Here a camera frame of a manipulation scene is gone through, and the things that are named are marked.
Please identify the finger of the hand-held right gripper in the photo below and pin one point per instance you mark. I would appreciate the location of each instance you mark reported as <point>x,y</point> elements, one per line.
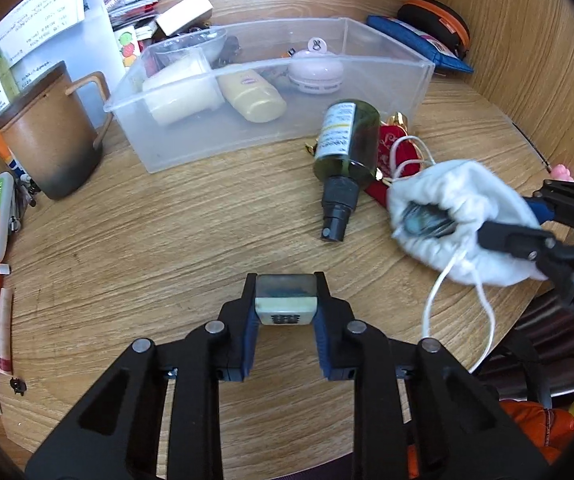
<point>572,200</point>
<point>512,240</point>

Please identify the fruit print box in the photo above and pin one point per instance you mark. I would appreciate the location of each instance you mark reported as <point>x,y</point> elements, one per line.
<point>127,50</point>

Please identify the black pen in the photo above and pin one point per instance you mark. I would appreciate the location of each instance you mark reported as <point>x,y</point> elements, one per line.
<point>532,146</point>

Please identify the orange jacket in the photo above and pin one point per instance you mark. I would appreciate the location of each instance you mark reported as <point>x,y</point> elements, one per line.
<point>542,425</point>

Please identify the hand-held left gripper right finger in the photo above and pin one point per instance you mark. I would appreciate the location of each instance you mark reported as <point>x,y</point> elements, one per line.
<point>322,340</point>

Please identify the white cardboard box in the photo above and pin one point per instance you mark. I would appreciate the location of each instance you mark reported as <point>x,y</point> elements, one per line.
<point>184,12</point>

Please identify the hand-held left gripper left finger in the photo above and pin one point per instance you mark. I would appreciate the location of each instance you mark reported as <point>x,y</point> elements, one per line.
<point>252,340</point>

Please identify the glass bowl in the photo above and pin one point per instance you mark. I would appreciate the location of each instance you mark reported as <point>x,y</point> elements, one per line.
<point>189,45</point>

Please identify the blue zip pouch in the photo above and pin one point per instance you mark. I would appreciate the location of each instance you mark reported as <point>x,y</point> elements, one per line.
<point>417,40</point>

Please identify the small black clip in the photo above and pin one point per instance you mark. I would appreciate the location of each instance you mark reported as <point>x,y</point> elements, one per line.
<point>18,385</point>

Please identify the white paper note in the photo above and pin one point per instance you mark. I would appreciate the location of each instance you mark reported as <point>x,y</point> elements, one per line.
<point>42,15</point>

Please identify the pile of red packets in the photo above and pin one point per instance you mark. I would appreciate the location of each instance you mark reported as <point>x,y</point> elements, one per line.
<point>127,2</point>

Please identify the translucent white file holder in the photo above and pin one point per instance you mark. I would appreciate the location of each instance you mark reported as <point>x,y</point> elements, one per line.
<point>102,35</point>

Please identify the wooden desktop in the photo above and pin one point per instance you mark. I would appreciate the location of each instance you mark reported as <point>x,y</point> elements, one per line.
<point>192,235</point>

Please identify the white cylindrical container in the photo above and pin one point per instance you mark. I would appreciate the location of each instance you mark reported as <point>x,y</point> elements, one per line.
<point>182,92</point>

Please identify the white round jar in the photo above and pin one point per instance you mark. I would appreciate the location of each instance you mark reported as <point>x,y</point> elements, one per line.
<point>314,72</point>

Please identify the black chair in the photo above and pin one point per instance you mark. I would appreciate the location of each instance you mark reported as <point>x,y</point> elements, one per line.
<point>532,325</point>

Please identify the brown ceramic mug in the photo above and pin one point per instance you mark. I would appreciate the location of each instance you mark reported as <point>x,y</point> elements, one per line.
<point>47,145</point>

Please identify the small white clear box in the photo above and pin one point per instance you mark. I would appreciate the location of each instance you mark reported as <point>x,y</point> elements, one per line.
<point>285,302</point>

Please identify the black orange zip case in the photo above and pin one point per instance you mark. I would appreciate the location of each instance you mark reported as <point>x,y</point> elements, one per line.
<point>432,17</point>

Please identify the pale yellow tube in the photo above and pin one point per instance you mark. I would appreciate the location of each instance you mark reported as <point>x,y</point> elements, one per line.
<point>252,95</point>

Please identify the green spray bottle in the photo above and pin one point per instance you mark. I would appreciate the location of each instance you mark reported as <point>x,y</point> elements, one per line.
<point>347,145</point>

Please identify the clear plastic bin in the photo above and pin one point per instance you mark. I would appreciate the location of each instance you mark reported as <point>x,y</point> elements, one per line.
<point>267,125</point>

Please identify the black metal clips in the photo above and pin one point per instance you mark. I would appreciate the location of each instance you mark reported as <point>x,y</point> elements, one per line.
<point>23,200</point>

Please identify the pink paw toy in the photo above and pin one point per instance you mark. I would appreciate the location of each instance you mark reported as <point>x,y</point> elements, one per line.
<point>563,172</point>

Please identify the dark shiny round object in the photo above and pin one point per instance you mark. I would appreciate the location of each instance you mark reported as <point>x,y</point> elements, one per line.
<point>424,220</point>

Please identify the gold foil wrapper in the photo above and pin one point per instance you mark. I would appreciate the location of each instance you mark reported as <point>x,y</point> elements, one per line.
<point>398,120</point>

